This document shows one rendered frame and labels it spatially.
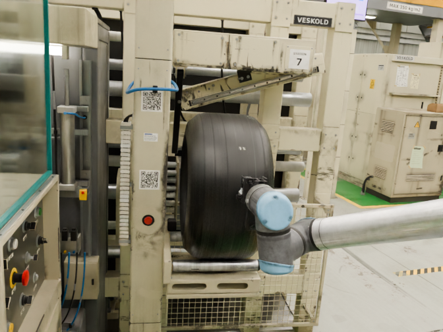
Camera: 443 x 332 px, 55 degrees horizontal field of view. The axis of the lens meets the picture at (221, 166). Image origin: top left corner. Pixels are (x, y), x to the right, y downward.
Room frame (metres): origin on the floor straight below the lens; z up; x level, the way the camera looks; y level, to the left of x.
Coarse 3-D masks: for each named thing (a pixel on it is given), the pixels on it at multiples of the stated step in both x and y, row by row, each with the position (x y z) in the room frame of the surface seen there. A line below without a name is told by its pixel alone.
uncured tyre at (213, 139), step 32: (192, 128) 1.53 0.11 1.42; (224, 128) 1.50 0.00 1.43; (256, 128) 1.53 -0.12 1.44; (192, 160) 1.41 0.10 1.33; (224, 160) 1.40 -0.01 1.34; (256, 160) 1.42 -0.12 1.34; (192, 192) 1.37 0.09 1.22; (224, 192) 1.35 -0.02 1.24; (192, 224) 1.37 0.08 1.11; (224, 224) 1.36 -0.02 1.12; (192, 256) 1.51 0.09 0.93; (224, 256) 1.45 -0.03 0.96
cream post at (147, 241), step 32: (160, 0) 1.51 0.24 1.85; (160, 32) 1.51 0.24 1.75; (160, 64) 1.51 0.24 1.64; (160, 128) 1.52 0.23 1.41; (160, 160) 1.52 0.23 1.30; (160, 192) 1.52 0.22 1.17; (160, 224) 1.52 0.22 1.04; (160, 256) 1.52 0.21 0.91; (160, 288) 1.52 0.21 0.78; (160, 320) 1.52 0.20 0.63
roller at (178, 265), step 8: (176, 264) 1.46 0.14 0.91; (184, 264) 1.46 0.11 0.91; (192, 264) 1.47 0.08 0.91; (200, 264) 1.47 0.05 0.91; (208, 264) 1.48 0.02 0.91; (216, 264) 1.48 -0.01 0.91; (224, 264) 1.49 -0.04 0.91; (232, 264) 1.49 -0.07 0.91; (240, 264) 1.50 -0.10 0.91; (248, 264) 1.50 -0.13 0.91; (256, 264) 1.51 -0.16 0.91
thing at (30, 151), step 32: (0, 0) 0.94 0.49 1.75; (32, 0) 1.18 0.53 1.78; (0, 32) 0.93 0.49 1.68; (32, 32) 1.17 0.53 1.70; (0, 64) 0.92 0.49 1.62; (32, 64) 1.16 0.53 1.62; (0, 96) 0.91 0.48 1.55; (32, 96) 1.15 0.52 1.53; (0, 128) 0.90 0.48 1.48; (32, 128) 1.14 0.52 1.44; (0, 160) 0.89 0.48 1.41; (32, 160) 1.13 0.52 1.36; (0, 192) 0.88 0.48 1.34; (32, 192) 1.10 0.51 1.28; (0, 224) 0.85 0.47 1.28
